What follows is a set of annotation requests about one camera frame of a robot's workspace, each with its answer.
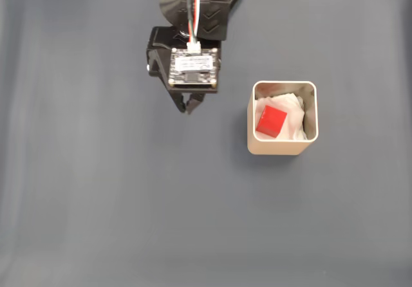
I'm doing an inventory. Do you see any red cube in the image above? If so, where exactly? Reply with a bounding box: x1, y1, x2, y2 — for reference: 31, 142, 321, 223
256, 105, 288, 138

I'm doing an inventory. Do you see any beige square box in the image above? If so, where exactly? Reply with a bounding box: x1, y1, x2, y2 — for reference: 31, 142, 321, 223
247, 80, 319, 156

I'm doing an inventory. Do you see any white crumpled tissue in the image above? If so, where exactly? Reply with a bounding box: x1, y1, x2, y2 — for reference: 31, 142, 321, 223
254, 90, 307, 141

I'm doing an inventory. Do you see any camera circuit board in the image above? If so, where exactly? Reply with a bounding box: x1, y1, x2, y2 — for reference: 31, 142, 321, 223
168, 46, 220, 88

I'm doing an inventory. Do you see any camera cable with coloured wires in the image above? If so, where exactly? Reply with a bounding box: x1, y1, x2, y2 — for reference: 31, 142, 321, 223
185, 0, 203, 51

